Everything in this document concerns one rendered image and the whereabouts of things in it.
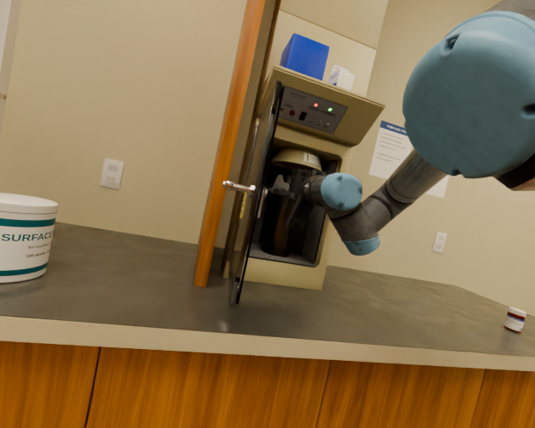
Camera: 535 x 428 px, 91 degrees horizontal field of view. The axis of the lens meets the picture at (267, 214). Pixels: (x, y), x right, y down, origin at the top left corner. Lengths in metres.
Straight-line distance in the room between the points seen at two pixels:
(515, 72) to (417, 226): 1.43
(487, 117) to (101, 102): 1.21
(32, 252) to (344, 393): 0.70
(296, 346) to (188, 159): 0.87
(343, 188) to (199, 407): 0.51
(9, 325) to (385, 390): 0.73
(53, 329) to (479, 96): 0.59
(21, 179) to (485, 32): 1.34
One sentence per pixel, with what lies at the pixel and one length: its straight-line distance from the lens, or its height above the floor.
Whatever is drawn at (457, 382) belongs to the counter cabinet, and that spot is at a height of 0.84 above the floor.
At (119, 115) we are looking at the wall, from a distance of 1.25.
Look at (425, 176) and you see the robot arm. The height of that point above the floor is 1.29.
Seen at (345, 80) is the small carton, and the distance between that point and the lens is 0.82.
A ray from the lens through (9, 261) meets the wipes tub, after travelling 0.67.
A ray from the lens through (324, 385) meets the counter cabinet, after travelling 0.69.
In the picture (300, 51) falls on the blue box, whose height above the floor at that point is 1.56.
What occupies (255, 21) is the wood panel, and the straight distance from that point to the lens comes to 0.78.
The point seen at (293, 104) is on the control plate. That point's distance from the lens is 0.76.
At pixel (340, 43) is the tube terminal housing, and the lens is 0.95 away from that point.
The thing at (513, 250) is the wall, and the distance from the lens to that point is 2.22.
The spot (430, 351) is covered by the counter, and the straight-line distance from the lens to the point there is 0.76.
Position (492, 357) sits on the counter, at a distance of 0.91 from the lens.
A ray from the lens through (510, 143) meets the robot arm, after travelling 0.26.
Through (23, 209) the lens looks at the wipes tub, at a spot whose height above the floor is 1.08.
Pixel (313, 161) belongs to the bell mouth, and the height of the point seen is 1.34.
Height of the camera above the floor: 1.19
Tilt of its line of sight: 3 degrees down
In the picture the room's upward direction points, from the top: 12 degrees clockwise
